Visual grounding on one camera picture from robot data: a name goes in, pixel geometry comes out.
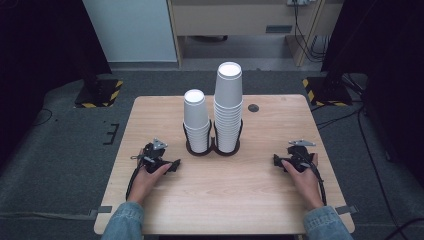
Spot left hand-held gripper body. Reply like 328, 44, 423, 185
131, 137, 173, 174

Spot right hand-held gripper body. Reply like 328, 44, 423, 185
283, 139, 317, 173

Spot black double cup holder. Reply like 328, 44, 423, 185
182, 118, 244, 157

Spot tall stack of paper cups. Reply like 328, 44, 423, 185
213, 99, 244, 154

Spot person's left hand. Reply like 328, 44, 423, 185
127, 162, 173, 207

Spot person's right hand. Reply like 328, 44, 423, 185
281, 153, 325, 212

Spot short stack of paper cups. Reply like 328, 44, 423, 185
183, 88, 212, 154

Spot grey tape strip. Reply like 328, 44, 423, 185
334, 204, 359, 216
88, 205, 113, 218

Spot black stand with striped base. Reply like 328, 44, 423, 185
73, 59, 124, 109
302, 59, 354, 108

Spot black curtain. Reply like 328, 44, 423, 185
0, 0, 113, 168
321, 0, 424, 188

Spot white panel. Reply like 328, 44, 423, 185
82, 0, 178, 64

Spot beige wooden cabinet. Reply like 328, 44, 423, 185
166, 0, 345, 68

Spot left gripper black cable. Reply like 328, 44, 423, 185
125, 155, 145, 202

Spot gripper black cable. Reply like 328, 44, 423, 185
299, 153, 328, 206
125, 155, 145, 202

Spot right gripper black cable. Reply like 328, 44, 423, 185
299, 153, 328, 206

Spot long black floor cable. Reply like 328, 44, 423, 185
314, 99, 409, 240

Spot thin black looped floor cable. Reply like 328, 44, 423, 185
31, 108, 54, 127

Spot hanging black cables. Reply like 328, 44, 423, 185
292, 0, 332, 64

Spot thick black floor cable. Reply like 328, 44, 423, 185
383, 217, 424, 240

